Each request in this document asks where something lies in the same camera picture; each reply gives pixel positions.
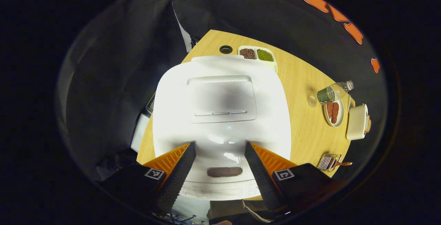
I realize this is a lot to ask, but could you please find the black backdrop cloth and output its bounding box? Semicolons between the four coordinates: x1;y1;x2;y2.
55;0;390;184

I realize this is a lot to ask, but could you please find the brown wooden spoon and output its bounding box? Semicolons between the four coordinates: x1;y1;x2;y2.
322;157;353;171

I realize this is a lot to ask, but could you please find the white toaster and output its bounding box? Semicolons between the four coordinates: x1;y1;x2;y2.
346;103;369;141

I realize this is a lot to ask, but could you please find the white box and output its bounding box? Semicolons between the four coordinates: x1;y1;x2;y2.
131;113;152;153

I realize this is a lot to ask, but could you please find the clear wire chopstick holder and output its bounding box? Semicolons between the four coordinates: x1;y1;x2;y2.
317;153;342;173

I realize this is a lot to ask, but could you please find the clear plastic water bottle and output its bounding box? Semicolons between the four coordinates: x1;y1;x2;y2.
307;80;355;108

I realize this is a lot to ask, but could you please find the white divided bean tray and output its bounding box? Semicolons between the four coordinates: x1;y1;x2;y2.
238;45;278;73

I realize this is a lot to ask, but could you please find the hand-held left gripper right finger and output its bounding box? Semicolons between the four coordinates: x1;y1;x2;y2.
244;141;335;212

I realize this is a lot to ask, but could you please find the white round plate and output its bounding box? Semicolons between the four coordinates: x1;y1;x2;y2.
323;97;345;128

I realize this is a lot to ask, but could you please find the white rice cooker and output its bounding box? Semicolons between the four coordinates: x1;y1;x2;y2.
152;54;292;201

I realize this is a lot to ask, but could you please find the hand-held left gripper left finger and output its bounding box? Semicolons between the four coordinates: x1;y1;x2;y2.
100;141;197;215

